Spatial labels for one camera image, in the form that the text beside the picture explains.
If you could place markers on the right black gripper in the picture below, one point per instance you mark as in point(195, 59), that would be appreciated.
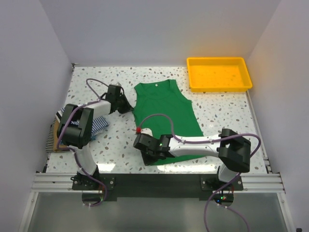
point(147, 161)

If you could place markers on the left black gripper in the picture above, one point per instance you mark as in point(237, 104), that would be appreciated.
point(127, 107)

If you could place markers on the blue white striped tank top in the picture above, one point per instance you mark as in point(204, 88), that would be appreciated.
point(98, 126)

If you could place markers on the green tank top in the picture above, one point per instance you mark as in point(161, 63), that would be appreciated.
point(165, 98)

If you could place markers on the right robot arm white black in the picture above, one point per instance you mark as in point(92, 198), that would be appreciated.
point(232, 149)

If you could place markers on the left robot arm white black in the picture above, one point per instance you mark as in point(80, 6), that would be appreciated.
point(75, 132)

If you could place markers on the light blue folded tank top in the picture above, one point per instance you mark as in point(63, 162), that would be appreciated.
point(93, 138)

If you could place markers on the tan folded tank top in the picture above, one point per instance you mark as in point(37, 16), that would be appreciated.
point(60, 148)

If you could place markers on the black white thin-striped tank top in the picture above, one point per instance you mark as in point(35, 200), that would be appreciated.
point(50, 140)

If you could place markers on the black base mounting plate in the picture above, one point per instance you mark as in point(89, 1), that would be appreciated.
point(118, 186)

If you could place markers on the yellow plastic tray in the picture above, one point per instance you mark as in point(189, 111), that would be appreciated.
point(218, 74)

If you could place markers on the aluminium frame rail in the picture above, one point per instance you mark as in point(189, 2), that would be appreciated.
point(252, 183)

